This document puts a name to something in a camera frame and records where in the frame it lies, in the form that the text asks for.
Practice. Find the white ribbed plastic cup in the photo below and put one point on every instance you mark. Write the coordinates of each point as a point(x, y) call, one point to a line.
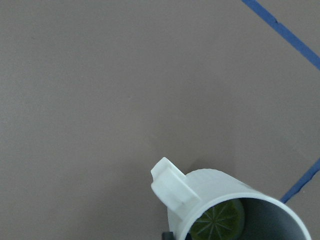
point(188, 196)

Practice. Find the green lemon slice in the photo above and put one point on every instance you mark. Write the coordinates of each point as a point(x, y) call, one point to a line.
point(223, 221)

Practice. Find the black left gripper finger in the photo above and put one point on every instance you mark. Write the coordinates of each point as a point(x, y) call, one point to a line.
point(168, 235)

